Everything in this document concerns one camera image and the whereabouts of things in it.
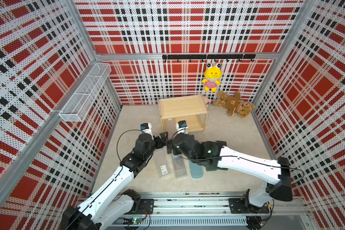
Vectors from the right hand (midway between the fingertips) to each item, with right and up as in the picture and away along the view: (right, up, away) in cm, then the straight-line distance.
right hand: (177, 139), depth 70 cm
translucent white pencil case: (+1, -20, +18) cm, 27 cm away
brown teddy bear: (+44, +22, +42) cm, 65 cm away
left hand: (-8, +2, +9) cm, 12 cm away
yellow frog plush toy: (+23, +39, +22) cm, 50 cm away
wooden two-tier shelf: (+10, +17, +24) cm, 31 cm away
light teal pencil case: (+12, -22, +16) cm, 29 cm away
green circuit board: (-25, -42, +2) cm, 49 cm away
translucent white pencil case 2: (-9, -17, +21) cm, 28 cm away
